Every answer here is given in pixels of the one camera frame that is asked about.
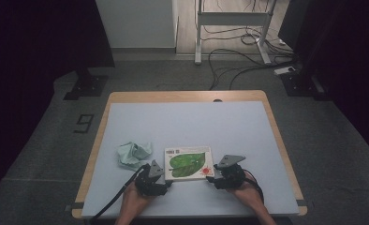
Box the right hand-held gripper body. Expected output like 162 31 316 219
214 154 247 190

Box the caterpillar picture book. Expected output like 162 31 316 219
164 145 214 182

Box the black floor cable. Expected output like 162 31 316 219
229 59 299 91
208 48 268 92

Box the person's left hand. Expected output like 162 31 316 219
121 181 155 218

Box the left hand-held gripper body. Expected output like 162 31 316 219
134 159 170 198

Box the dark curtain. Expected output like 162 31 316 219
278 0 369 163
0 0 115 207

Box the black stand base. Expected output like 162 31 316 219
63 67 109 101
280 70 331 101

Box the person's right hand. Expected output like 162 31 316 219
229 182 265 214

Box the white desk frame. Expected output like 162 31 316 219
194 0 279 66

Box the light blue table mat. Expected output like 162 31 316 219
81 100 300 218

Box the light green cloth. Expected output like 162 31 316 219
116 141 154 172

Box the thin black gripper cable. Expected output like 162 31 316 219
243 169 265 204

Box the white power strip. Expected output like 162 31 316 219
273 66 297 77

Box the white partition panel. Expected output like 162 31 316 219
95 0 178 50

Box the tangle of black cables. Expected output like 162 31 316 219
200 24 294 59

